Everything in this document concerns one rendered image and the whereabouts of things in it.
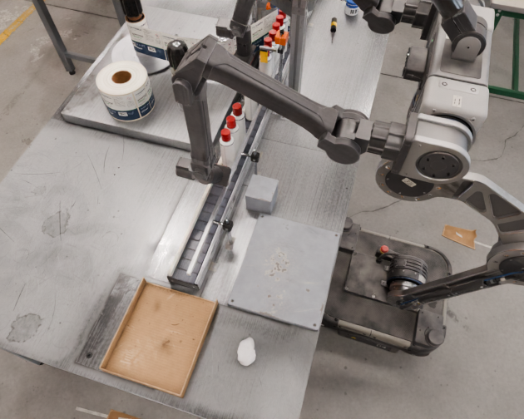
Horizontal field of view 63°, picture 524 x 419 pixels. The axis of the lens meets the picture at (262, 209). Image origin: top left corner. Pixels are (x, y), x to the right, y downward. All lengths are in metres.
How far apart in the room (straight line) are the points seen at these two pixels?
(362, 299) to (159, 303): 1.02
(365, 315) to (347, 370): 0.32
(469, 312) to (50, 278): 1.98
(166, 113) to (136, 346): 0.94
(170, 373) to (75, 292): 0.43
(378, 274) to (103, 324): 1.27
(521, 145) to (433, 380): 1.71
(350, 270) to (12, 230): 1.45
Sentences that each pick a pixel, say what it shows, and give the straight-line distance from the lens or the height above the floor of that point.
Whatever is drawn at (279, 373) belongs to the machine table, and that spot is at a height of 0.83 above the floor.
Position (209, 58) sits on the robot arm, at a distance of 0.93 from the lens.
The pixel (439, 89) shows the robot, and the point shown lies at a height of 1.53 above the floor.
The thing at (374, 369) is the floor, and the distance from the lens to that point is 2.27.
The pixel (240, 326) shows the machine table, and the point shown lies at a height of 0.83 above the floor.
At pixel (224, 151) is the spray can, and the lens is 1.51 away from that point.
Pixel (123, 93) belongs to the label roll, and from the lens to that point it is 1.77.
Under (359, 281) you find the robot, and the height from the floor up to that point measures 0.26.
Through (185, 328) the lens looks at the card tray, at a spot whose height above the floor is 0.83.
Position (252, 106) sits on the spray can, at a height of 0.96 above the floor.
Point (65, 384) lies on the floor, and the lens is 2.40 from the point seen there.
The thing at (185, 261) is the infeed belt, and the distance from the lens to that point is 1.44.
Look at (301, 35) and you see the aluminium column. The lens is 1.60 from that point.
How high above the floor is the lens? 2.16
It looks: 58 degrees down
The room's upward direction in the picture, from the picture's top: 1 degrees counter-clockwise
